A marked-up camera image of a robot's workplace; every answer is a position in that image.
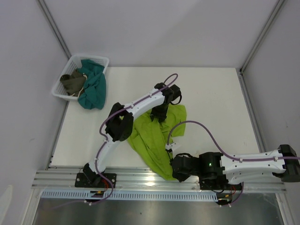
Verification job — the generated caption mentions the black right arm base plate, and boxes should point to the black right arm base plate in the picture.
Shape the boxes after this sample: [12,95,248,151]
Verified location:
[199,176,242,193]

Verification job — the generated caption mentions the aluminium mounting rail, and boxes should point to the aluminium mounting rail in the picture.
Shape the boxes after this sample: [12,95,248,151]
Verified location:
[31,167,287,193]

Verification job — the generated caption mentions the right aluminium corner post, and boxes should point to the right aluminium corner post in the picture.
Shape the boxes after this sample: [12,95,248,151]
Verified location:
[239,0,289,73]

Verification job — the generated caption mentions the aluminium corner post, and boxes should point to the aluminium corner post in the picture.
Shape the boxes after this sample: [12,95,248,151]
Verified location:
[36,0,72,59]
[239,0,289,73]

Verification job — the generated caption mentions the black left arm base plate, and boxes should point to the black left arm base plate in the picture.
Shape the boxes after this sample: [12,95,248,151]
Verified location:
[75,172,117,188]

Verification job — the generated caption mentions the olive brown shorts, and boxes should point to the olive brown shorts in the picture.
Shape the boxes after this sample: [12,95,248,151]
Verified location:
[60,69,88,97]

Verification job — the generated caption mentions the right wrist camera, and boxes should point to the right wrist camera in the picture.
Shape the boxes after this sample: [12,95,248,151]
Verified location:
[165,142,181,153]

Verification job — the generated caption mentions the white plastic basket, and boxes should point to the white plastic basket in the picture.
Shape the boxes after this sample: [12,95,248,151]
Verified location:
[51,53,110,101]

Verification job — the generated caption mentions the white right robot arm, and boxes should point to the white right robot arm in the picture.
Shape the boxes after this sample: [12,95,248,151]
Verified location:
[171,144,300,189]

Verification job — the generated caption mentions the left aluminium corner post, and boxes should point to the left aluminium corner post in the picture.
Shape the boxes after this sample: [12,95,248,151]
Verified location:
[36,0,72,59]

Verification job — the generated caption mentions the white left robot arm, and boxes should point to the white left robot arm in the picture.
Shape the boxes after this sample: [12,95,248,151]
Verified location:
[82,82,182,188]

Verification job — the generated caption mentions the teal shorts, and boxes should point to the teal shorts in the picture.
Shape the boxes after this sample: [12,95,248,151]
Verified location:
[78,59,106,110]

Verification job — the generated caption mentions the lime green shorts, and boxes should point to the lime green shorts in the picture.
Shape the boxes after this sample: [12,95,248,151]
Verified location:
[127,105,187,180]

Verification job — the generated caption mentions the slotted grey cable duct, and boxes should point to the slotted grey cable duct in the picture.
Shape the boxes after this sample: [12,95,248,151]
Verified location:
[41,189,218,202]

